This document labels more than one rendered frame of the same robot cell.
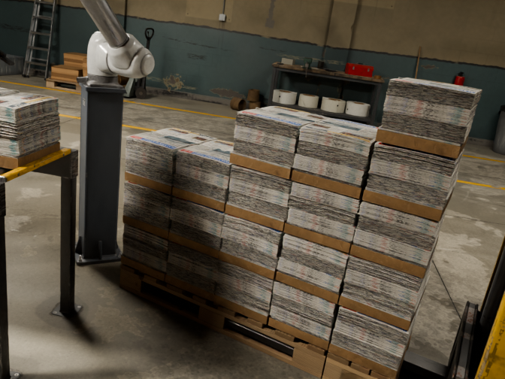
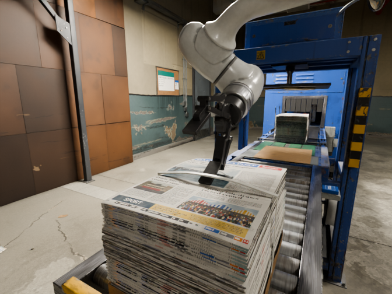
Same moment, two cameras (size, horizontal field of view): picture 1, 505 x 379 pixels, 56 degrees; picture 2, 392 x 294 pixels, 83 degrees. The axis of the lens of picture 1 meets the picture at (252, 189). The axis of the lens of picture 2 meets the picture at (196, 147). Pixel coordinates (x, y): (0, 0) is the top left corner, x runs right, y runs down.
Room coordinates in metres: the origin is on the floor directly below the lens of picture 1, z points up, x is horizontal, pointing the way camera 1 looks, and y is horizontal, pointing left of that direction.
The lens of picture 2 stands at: (1.91, 0.56, 1.22)
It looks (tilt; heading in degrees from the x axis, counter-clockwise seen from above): 12 degrees down; 113
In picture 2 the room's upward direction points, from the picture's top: straight up
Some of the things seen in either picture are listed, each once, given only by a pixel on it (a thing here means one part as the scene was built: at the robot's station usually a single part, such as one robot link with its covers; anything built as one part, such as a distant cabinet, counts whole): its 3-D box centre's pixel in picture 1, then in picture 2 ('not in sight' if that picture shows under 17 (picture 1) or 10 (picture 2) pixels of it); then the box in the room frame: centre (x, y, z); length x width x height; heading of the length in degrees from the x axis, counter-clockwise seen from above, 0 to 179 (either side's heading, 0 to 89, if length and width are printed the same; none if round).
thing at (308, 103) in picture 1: (323, 92); not in sight; (8.18, -0.96, 0.55); 1.80 x 0.70 x 1.09; 84
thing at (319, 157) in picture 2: not in sight; (282, 156); (1.88, 2.48, 0.75); 0.70 x 0.65 x 0.10; 84
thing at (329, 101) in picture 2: not in sight; (308, 108); (2.20, 5.17, 1.04); 1.51 x 1.30 x 2.07; 84
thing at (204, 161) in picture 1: (239, 238); not in sight; (2.14, 0.03, 0.42); 1.17 x 0.39 x 0.83; 64
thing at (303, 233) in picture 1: (239, 241); not in sight; (2.14, 0.03, 0.40); 1.16 x 0.38 x 0.51; 64
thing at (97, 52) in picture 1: (104, 53); not in sight; (2.55, 0.86, 1.17); 0.18 x 0.16 x 0.22; 62
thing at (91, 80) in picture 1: (98, 79); not in sight; (2.55, 0.89, 1.03); 0.22 x 0.18 x 0.06; 120
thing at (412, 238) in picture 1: (397, 241); not in sight; (1.83, -0.62, 0.65); 0.39 x 0.30 x 1.29; 154
